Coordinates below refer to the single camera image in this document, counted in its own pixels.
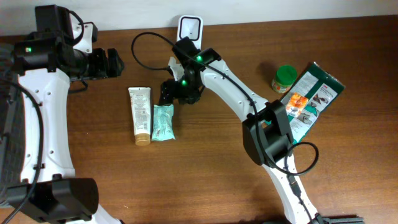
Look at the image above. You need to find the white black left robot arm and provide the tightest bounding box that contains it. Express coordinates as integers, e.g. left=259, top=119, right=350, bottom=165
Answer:
left=1, top=5, right=124, bottom=223

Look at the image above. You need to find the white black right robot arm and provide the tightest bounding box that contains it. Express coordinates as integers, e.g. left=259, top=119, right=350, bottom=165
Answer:
left=159, top=37, right=364, bottom=223

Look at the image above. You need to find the white barcode scanner box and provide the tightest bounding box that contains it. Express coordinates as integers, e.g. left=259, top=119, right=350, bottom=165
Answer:
left=177, top=15, right=203, bottom=49

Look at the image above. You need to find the teal tissue packet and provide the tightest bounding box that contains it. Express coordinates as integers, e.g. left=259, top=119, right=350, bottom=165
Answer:
left=152, top=105, right=175, bottom=141

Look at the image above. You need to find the green lid seasoning jar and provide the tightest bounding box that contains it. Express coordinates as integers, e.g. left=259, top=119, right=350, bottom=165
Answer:
left=271, top=65, right=298, bottom=93

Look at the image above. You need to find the grey plastic mesh basket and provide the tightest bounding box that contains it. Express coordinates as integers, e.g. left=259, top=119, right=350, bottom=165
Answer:
left=1, top=43, right=25, bottom=208

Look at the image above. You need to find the green wipes package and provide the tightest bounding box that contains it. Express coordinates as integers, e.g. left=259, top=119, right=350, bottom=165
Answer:
left=280, top=62, right=345, bottom=143

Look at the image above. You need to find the white cream tube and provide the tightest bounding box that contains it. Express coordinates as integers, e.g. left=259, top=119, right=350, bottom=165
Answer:
left=127, top=87, right=152, bottom=146

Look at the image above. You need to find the orange tissue packet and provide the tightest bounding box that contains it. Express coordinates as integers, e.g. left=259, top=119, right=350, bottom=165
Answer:
left=285, top=93, right=309, bottom=118

